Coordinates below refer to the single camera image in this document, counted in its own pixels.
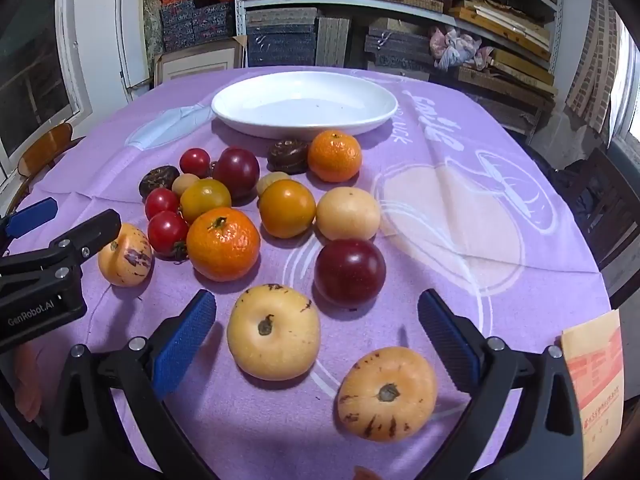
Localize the small streaked pepino melon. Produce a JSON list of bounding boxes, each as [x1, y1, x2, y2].
[[97, 223, 153, 288]]

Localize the dark red plum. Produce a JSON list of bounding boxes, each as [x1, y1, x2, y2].
[[214, 146, 261, 200], [314, 238, 387, 309]]

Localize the person's left hand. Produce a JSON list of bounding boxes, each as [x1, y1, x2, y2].
[[14, 346, 45, 423]]

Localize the green-orange tomato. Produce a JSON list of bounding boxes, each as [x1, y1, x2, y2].
[[180, 179, 232, 225]]

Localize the cardboard box at right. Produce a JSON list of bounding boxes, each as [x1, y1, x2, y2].
[[560, 309, 626, 478]]

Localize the green marbled panel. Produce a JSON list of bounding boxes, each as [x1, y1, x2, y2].
[[141, 0, 166, 61]]

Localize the brick pattern wallpaper sheet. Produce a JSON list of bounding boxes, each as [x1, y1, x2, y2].
[[565, 0, 628, 136]]

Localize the plain yellow pepino melon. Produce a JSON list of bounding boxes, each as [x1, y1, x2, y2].
[[316, 187, 382, 242]]

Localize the light wooden chair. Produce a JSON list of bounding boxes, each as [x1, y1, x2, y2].
[[7, 122, 86, 211]]

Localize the purple printed tablecloth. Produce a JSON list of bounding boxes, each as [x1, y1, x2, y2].
[[0, 66, 613, 480]]

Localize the white metal shelf rack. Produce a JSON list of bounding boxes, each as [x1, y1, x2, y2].
[[232, 0, 561, 68]]

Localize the white plate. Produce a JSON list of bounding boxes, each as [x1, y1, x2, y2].
[[211, 71, 399, 140]]

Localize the bright window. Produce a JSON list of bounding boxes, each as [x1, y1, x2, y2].
[[607, 25, 640, 151]]

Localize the stack of dark flat boxes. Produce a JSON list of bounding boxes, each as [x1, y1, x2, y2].
[[364, 17, 451, 81]]

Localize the mandarin orange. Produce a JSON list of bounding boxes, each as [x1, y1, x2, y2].
[[186, 207, 262, 282], [307, 130, 363, 183]]

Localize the white door panel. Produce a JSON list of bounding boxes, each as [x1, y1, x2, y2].
[[115, 0, 151, 91]]

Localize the tan longan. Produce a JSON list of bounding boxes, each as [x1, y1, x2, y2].
[[256, 171, 292, 197], [171, 172, 201, 197]]

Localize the small red tomato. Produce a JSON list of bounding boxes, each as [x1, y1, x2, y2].
[[179, 147, 212, 178]]

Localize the black bag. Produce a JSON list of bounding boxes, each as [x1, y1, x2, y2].
[[547, 160, 596, 211]]

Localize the large pale pepino melon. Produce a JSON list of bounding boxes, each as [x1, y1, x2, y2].
[[226, 283, 321, 381]]

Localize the dark wooden chair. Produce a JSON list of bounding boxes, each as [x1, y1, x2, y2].
[[570, 147, 640, 301]]

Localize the white framed window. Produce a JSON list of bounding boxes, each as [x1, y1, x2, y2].
[[0, 0, 93, 181]]

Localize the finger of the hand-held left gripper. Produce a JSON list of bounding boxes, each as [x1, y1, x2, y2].
[[0, 197, 58, 241], [0, 209, 122, 297]]

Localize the upright grey patterned boxes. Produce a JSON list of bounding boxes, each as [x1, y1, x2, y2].
[[316, 17, 351, 66]]

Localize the pink white cloth bundle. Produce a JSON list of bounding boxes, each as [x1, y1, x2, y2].
[[430, 26, 493, 72]]

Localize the wooden picture frame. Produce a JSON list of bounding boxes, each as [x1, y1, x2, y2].
[[154, 36, 247, 86]]

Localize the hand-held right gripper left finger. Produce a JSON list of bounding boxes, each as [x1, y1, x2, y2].
[[47, 289, 217, 480]]

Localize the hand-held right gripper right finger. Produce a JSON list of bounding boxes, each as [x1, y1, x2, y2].
[[417, 289, 586, 480]]

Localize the stack of blue patterned boxes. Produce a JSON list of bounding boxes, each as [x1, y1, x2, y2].
[[245, 7, 321, 67]]

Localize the orange tomato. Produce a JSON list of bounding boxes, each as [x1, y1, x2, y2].
[[258, 179, 317, 239]]

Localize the dark brown water chestnut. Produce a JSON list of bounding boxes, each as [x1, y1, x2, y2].
[[138, 165, 181, 199], [266, 138, 310, 175]]

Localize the stack of wooden flat cases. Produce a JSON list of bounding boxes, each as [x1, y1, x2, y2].
[[450, 0, 558, 98]]

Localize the stack of blue red boxes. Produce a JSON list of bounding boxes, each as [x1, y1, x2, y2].
[[160, 0, 236, 53]]

